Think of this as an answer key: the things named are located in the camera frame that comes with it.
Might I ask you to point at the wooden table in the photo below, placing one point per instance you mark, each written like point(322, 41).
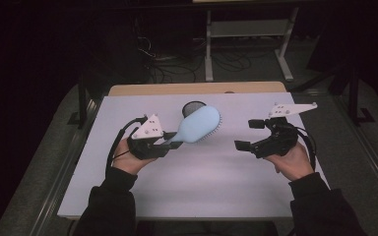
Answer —
point(177, 88)

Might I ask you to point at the person's left hand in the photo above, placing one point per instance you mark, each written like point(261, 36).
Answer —
point(128, 162)

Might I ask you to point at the light blue hairbrush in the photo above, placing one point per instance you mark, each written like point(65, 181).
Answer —
point(198, 126)

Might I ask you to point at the person's right hand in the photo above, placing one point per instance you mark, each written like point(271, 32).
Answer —
point(292, 165)

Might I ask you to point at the metal floor rail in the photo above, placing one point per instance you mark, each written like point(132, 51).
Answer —
point(55, 196)
point(377, 165)

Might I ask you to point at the white table cover board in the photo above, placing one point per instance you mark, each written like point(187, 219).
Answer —
point(210, 183)

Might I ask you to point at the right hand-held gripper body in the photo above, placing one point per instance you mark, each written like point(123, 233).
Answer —
point(277, 141)

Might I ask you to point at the white metal desk frame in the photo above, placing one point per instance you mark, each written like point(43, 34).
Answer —
point(249, 29)

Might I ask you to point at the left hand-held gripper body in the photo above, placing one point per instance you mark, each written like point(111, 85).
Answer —
point(144, 149)

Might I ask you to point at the black metal stand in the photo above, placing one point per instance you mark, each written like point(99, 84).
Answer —
point(352, 98)
point(82, 105)

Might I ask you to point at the black mesh pen cup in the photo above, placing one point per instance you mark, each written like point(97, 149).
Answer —
point(190, 107)

